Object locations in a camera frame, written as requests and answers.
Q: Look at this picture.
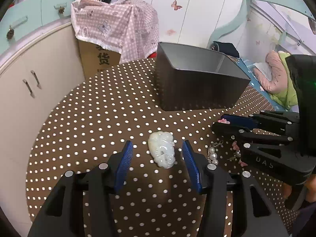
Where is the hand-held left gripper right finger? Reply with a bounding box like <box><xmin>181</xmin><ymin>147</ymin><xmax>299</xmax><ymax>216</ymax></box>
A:
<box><xmin>182</xmin><ymin>139</ymin><xmax>289</xmax><ymax>237</ymax></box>

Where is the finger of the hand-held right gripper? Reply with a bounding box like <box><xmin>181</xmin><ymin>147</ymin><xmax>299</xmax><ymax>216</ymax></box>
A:
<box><xmin>212</xmin><ymin>122</ymin><xmax>310</xmax><ymax>186</ymax></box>
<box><xmin>220</xmin><ymin>110</ymin><xmax>300</xmax><ymax>136</ymax></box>

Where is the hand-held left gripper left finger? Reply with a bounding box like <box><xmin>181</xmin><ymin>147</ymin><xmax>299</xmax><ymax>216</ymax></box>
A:
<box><xmin>27</xmin><ymin>140</ymin><xmax>134</xmax><ymax>237</ymax></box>

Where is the pink flower bead bracelet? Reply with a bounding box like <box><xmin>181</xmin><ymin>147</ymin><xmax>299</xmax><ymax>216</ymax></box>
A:
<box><xmin>218</xmin><ymin>119</ymin><xmax>248</xmax><ymax>167</ymax></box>

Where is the pearl bracelet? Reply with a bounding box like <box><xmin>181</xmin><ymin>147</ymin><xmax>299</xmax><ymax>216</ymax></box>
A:
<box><xmin>206</xmin><ymin>140</ymin><xmax>242</xmax><ymax>166</ymax></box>

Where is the white-green carved jade pendant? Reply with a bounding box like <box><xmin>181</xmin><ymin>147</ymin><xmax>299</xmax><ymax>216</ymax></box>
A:
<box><xmin>148</xmin><ymin>131</ymin><xmax>176</xmax><ymax>169</ymax></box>

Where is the grey metal box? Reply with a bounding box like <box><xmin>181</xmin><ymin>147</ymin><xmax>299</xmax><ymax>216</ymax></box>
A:
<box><xmin>153</xmin><ymin>42</ymin><xmax>251</xmax><ymax>112</ymax></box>

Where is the person's right forearm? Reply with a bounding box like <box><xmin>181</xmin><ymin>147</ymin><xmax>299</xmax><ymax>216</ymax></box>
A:
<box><xmin>282</xmin><ymin>176</ymin><xmax>312</xmax><ymax>211</ymax></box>

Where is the green garment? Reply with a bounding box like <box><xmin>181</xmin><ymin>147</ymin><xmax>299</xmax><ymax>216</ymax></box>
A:
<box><xmin>270</xmin><ymin>51</ymin><xmax>300</xmax><ymax>108</ymax></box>

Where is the blue bed sheet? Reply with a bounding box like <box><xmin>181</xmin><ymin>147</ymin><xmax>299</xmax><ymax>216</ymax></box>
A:
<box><xmin>231</xmin><ymin>56</ymin><xmax>298</xmax><ymax>112</ymax></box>

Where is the brown polka dot tablecloth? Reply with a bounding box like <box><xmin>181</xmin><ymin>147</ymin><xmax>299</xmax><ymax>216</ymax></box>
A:
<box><xmin>26</xmin><ymin>58</ymin><xmax>300</xmax><ymax>237</ymax></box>

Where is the dark folded clothing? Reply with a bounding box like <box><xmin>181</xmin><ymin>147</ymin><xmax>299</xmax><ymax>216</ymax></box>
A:
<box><xmin>212</xmin><ymin>41</ymin><xmax>240</xmax><ymax>58</ymax></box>

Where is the cardboard box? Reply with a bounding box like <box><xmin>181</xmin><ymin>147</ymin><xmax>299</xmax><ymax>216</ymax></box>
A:
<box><xmin>78</xmin><ymin>39</ymin><xmax>121</xmax><ymax>80</ymax></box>

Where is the cream cabinet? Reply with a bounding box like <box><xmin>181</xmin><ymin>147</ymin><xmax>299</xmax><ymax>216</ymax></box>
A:
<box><xmin>0</xmin><ymin>22</ymin><xmax>86</xmax><ymax>230</ymax></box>

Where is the white wardrobe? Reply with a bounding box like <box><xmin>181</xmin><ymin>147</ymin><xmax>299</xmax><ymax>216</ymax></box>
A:
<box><xmin>112</xmin><ymin>0</ymin><xmax>248</xmax><ymax>51</ymax></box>

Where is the pink checked cloth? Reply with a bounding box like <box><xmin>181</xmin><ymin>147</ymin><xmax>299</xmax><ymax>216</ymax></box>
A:
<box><xmin>71</xmin><ymin>0</ymin><xmax>160</xmax><ymax>64</ymax></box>

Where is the teal drawer unit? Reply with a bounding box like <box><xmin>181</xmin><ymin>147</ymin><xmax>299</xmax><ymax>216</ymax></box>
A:
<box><xmin>0</xmin><ymin>0</ymin><xmax>77</xmax><ymax>48</ymax></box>

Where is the teal bed frame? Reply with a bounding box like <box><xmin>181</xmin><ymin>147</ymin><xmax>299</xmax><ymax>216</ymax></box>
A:
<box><xmin>207</xmin><ymin>0</ymin><xmax>316</xmax><ymax>55</ymax></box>

